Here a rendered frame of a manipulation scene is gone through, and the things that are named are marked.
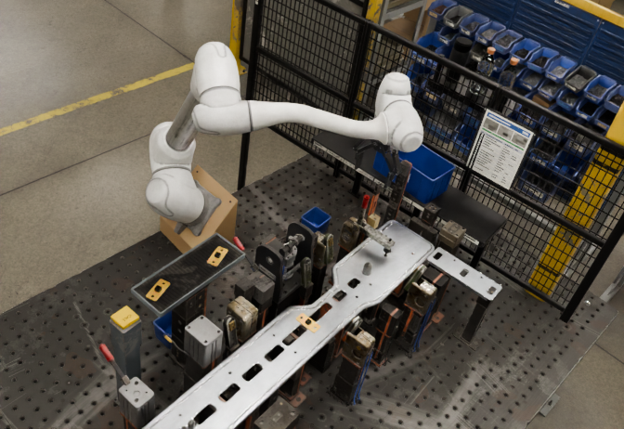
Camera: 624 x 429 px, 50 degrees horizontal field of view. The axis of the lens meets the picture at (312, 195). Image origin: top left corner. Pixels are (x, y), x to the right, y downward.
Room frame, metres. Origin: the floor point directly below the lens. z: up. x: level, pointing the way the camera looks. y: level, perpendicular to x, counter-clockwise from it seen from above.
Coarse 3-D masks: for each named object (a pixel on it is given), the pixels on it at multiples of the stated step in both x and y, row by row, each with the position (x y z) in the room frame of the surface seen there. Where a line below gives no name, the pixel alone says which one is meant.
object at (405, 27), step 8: (432, 0) 4.71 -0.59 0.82; (416, 8) 5.14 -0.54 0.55; (408, 16) 5.17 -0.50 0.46; (416, 16) 5.13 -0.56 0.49; (424, 16) 5.09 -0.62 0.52; (384, 24) 4.98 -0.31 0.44; (392, 24) 5.01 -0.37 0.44; (400, 24) 5.04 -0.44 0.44; (408, 24) 5.06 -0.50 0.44; (424, 24) 4.63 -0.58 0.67; (400, 32) 4.89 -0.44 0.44; (408, 32) 4.91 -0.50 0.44; (424, 32) 4.62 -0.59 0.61; (408, 48) 4.69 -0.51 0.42
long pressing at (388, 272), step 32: (384, 224) 2.02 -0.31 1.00; (352, 256) 1.80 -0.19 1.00; (384, 256) 1.84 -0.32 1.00; (416, 256) 1.87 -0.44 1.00; (352, 288) 1.65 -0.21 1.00; (384, 288) 1.68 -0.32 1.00; (288, 320) 1.45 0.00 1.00; (320, 320) 1.47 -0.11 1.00; (256, 352) 1.30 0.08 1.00; (288, 352) 1.32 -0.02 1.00; (224, 384) 1.16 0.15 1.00; (256, 384) 1.18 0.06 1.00; (160, 416) 1.02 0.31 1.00; (192, 416) 1.04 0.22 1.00; (224, 416) 1.06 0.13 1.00
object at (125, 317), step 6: (126, 306) 1.26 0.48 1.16; (120, 312) 1.23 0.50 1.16; (126, 312) 1.24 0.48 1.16; (132, 312) 1.24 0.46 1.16; (114, 318) 1.20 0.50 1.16; (120, 318) 1.21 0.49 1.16; (126, 318) 1.21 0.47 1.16; (132, 318) 1.22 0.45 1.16; (138, 318) 1.23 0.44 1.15; (120, 324) 1.19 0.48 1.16; (126, 324) 1.19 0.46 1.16
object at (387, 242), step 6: (354, 222) 1.92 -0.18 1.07; (360, 228) 1.90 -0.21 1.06; (366, 228) 1.89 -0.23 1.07; (372, 228) 1.90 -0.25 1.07; (366, 234) 1.88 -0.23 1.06; (372, 234) 1.87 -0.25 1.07; (378, 234) 1.87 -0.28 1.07; (378, 240) 1.85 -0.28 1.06; (384, 240) 1.85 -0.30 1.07; (390, 240) 1.84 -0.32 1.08; (384, 246) 1.83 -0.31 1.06; (390, 246) 1.82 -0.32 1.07; (384, 252) 1.83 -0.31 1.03
